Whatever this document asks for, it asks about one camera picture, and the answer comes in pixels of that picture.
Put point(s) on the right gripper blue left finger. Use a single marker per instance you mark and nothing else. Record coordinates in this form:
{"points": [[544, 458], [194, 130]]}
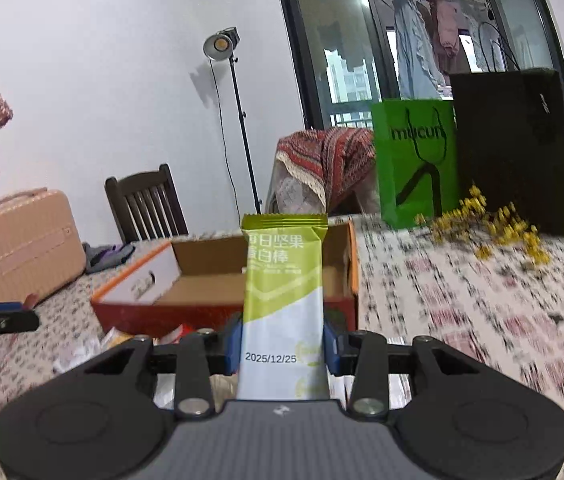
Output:
{"points": [[232, 343]]}

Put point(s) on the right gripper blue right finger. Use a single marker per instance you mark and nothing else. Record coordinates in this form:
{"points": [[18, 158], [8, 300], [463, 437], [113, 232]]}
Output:
{"points": [[333, 328]]}

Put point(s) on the green white protein bar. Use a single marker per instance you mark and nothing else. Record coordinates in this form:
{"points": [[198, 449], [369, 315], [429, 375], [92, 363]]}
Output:
{"points": [[282, 355]]}

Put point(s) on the red orange cardboard box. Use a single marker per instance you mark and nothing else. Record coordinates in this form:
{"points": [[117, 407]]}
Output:
{"points": [[200, 283]]}

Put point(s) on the pink small suitcase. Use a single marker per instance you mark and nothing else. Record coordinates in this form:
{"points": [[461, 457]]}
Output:
{"points": [[40, 247]]}

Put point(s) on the purple grey pouch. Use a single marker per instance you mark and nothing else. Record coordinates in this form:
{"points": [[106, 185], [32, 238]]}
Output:
{"points": [[106, 257]]}

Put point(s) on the dark wooden chair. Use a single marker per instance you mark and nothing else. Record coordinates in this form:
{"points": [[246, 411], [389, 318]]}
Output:
{"points": [[145, 206]]}

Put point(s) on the chair with patterned red blanket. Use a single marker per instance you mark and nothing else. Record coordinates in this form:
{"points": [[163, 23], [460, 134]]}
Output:
{"points": [[324, 172]]}

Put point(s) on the yellow dried flower branch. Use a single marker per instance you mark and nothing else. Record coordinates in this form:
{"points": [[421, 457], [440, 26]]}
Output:
{"points": [[472, 226]]}

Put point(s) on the calligraphy print tablecloth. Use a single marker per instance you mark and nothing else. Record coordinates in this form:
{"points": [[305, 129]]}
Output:
{"points": [[497, 310]]}

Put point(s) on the green mucun paper bag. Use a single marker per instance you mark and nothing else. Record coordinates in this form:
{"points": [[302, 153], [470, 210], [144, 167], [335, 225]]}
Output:
{"points": [[416, 159]]}

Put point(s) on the hanging light blue shirt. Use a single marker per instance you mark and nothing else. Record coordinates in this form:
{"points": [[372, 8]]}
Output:
{"points": [[418, 75]]}

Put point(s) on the black paper bag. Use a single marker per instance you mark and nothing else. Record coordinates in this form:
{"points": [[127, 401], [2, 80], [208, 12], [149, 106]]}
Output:
{"points": [[510, 142]]}

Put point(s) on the black framed balcony door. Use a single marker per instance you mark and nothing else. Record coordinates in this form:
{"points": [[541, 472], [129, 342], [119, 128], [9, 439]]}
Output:
{"points": [[351, 54]]}

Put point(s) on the hanging pink garment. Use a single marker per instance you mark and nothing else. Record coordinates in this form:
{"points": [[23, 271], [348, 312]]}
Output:
{"points": [[446, 41]]}

